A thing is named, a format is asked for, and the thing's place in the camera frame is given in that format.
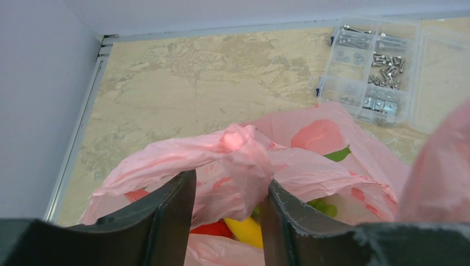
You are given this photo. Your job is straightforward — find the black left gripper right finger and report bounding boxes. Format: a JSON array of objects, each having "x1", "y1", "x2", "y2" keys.
[{"x1": 260, "y1": 181, "x2": 358, "y2": 265}]

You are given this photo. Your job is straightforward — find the pink plastic bag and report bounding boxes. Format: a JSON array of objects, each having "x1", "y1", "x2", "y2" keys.
[{"x1": 80, "y1": 102, "x2": 469, "y2": 265}]

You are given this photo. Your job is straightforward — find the red fake fruit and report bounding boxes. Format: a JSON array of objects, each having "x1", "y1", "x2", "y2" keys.
[{"x1": 190, "y1": 219, "x2": 234, "y2": 239}]

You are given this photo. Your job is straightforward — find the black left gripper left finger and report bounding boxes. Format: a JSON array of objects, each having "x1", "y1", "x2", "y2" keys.
[{"x1": 70, "y1": 170, "x2": 196, "y2": 265}]

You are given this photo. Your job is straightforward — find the aluminium table frame rail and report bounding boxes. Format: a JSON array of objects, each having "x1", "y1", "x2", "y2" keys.
[{"x1": 46, "y1": 20, "x2": 337, "y2": 226}]

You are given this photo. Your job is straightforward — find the green fake grapes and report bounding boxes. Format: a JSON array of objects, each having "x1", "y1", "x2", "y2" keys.
[{"x1": 307, "y1": 198, "x2": 338, "y2": 218}]

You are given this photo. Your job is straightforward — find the yellow fake banana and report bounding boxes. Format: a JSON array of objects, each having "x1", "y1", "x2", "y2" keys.
[{"x1": 224, "y1": 217, "x2": 263, "y2": 249}]

